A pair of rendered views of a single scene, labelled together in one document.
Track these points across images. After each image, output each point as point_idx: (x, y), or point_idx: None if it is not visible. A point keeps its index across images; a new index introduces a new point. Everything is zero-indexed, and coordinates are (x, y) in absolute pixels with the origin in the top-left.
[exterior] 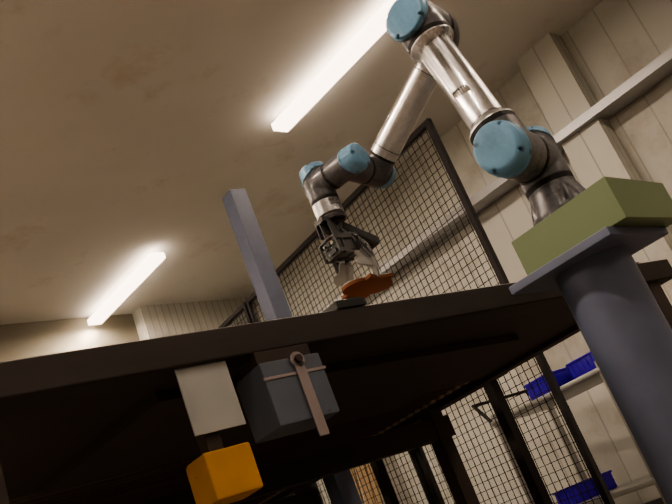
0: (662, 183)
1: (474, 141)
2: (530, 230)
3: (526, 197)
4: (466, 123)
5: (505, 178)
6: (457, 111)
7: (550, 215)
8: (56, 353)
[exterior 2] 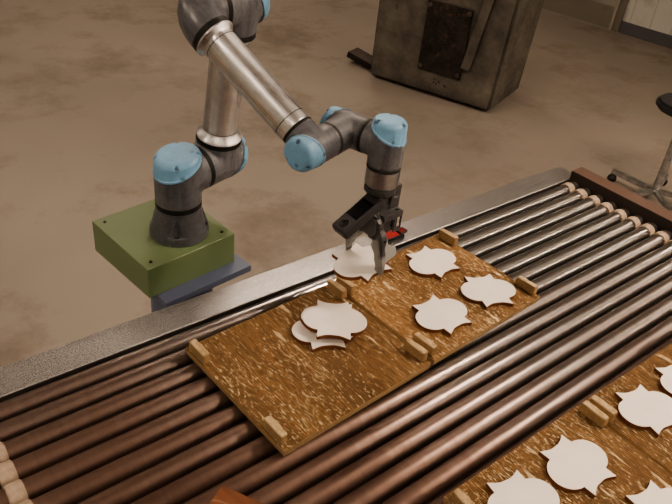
0: (92, 221)
1: (245, 141)
2: (221, 224)
3: (199, 205)
4: (237, 124)
5: (224, 179)
6: (238, 110)
7: (208, 214)
8: (513, 182)
